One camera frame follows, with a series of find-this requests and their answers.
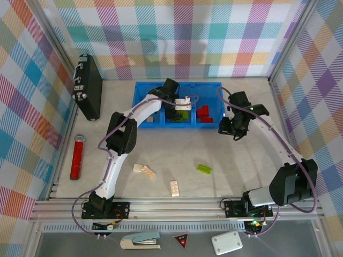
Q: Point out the long beige lego brick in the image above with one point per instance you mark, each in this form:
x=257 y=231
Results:
x=148 y=172
x=174 y=188

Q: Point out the small beige lego brick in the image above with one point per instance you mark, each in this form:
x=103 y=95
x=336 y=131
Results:
x=137 y=168

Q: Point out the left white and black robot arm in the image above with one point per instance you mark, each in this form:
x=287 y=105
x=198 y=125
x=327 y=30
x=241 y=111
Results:
x=144 y=107

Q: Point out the blue three-compartment plastic bin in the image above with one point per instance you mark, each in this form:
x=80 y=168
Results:
x=209 y=93

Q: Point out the black hard carrying case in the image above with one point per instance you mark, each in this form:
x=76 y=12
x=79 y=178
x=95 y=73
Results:
x=89 y=85

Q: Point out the red cylinder with silver cap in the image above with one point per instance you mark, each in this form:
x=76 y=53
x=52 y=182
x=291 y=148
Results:
x=77 y=158

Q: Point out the small green-lit controller board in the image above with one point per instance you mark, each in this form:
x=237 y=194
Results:
x=254 y=224

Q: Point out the red triangular button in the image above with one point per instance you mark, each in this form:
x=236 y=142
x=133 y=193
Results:
x=180 y=239

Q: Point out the white rounded plastic box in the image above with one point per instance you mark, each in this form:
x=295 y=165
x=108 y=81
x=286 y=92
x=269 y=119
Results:
x=226 y=243

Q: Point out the grey and white stapler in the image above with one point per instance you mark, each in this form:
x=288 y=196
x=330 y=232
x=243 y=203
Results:
x=140 y=239

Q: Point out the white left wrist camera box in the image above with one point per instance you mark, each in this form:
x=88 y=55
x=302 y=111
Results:
x=182 y=103

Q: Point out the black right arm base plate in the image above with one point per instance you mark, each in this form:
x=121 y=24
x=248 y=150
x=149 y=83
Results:
x=230 y=208

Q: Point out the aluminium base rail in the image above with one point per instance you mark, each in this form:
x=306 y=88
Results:
x=174 y=208

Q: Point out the aluminium corner post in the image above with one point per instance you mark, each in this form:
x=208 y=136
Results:
x=292 y=40
x=53 y=37

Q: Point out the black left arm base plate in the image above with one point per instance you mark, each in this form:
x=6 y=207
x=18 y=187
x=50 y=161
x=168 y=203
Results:
x=122 y=210

